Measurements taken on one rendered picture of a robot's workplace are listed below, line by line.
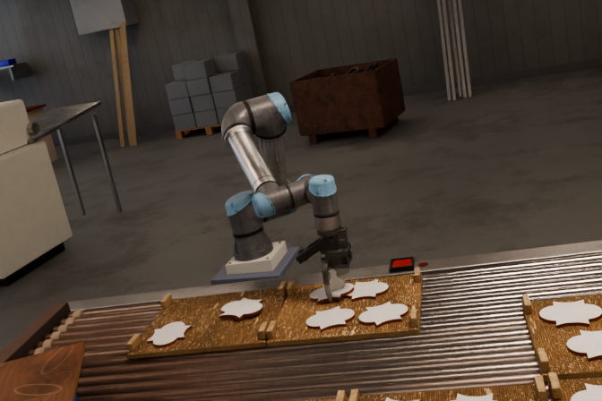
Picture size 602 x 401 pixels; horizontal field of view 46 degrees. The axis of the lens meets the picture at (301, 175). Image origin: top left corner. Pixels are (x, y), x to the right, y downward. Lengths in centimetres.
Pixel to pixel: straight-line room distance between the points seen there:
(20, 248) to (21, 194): 44
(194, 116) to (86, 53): 262
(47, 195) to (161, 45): 585
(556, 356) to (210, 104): 933
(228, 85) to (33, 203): 483
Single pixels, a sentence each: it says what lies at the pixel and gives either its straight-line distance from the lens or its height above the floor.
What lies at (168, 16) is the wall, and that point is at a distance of 1184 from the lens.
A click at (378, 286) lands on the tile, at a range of 213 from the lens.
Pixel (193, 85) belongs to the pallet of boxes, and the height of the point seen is 77.
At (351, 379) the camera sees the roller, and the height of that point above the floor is 92.
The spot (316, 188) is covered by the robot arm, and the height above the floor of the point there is 128.
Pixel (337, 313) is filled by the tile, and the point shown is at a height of 95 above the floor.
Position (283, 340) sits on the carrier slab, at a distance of 196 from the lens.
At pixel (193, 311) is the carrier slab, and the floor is 94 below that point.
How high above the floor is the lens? 182
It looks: 14 degrees down
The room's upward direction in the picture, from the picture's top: 11 degrees counter-clockwise
